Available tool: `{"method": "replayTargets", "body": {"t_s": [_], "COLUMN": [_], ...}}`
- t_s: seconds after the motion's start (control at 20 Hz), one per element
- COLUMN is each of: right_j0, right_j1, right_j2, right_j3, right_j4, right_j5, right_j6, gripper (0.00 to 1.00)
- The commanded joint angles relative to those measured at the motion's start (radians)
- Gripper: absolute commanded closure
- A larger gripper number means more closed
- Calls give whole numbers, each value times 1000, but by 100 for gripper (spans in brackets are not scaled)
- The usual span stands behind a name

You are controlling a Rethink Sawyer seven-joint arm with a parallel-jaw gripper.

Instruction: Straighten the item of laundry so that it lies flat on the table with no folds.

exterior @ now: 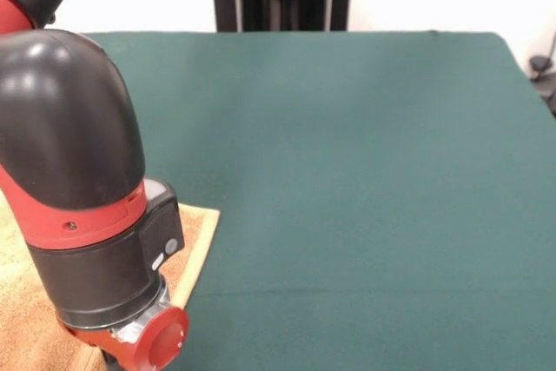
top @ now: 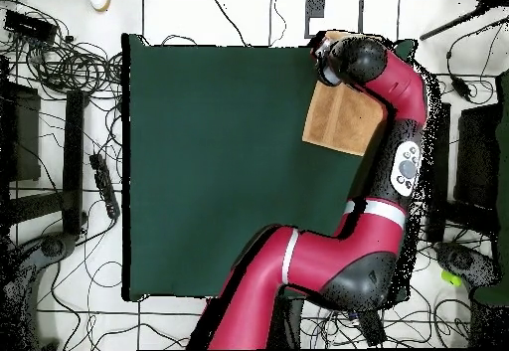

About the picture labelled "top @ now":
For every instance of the tan terry towel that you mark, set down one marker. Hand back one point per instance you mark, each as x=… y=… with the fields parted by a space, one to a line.
x=342 y=120

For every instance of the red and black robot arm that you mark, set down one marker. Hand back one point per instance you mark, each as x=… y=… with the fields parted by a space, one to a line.
x=358 y=247

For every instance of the black flat panel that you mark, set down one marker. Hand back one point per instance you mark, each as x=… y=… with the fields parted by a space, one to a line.
x=477 y=156
x=24 y=136

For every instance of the dark green table cloth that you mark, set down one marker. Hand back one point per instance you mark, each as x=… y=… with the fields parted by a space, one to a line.
x=218 y=168

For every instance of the black power strip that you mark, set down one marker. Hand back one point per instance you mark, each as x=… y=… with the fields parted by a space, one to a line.
x=104 y=186

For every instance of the black power box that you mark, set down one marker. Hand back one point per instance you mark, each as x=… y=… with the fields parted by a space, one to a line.
x=372 y=329

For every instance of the black tripod base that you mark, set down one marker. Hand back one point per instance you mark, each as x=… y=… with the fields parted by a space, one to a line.
x=463 y=261
x=51 y=247

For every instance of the yellow-green ball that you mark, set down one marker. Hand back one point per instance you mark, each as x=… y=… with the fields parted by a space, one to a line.
x=451 y=278

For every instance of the black power adapter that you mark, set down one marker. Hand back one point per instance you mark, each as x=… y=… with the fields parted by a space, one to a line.
x=461 y=88

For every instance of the black rod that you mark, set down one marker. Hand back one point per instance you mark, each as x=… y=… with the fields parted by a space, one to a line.
x=449 y=25

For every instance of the dark green sheet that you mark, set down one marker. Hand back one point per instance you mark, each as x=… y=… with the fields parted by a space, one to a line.
x=504 y=168

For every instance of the black box device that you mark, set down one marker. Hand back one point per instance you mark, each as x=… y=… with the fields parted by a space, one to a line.
x=30 y=27

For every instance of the grey square frame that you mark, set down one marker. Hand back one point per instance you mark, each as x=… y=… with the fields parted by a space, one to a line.
x=307 y=17

